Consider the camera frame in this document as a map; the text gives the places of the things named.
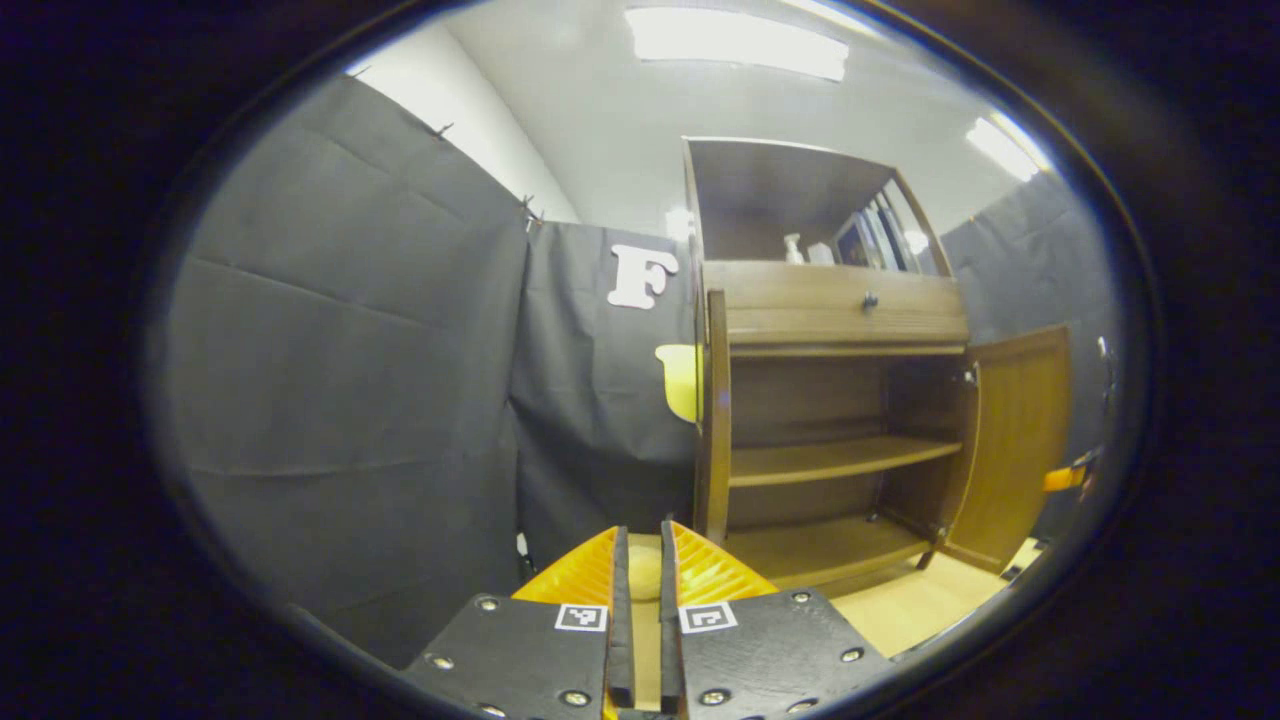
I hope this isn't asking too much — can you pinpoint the wooden double-door shoe cabinet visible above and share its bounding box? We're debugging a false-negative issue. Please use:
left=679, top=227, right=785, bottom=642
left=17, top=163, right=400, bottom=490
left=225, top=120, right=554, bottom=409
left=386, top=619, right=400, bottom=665
left=683, top=137, right=1074, bottom=601

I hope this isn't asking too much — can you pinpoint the blue book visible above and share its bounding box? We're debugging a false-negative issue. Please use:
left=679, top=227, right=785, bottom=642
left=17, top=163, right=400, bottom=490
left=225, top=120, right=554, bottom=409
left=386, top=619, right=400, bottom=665
left=834, top=213, right=873, bottom=270

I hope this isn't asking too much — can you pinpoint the dark grey book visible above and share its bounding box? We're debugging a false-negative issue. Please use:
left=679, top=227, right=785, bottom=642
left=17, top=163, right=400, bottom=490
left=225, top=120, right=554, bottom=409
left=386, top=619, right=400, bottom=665
left=879, top=194, right=917, bottom=274

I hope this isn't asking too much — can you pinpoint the black backdrop cloth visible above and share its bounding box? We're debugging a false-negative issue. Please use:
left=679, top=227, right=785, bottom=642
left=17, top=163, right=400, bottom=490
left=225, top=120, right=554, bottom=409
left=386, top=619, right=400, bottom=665
left=939, top=170, right=1128, bottom=543
left=148, top=75, right=532, bottom=673
left=509, top=221, right=704, bottom=578

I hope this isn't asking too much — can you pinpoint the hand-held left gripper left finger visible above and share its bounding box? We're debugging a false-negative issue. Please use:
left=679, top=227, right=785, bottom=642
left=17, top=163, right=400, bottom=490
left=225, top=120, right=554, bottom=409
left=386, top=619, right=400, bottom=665
left=398, top=525, right=638, bottom=720

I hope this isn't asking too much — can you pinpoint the wooden cabinet door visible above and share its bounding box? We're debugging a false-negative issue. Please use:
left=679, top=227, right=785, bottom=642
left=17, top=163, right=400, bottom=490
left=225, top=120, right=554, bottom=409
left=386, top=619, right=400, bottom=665
left=934, top=325, right=1074, bottom=578

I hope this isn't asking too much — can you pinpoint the wooden inner cabinet shelf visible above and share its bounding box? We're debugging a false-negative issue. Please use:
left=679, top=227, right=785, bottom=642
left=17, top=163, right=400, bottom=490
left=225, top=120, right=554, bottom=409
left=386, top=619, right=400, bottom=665
left=729, top=436, right=964, bottom=489

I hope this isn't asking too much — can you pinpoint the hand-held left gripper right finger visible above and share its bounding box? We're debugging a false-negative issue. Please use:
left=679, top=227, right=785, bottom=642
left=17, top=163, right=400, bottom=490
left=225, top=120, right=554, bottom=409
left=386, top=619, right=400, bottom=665
left=658, top=517, right=896, bottom=720

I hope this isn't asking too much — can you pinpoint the wooden cabinet drawer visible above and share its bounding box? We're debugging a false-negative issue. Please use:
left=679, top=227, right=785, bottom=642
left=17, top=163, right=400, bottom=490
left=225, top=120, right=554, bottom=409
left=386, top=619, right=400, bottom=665
left=703, top=259, right=972, bottom=352

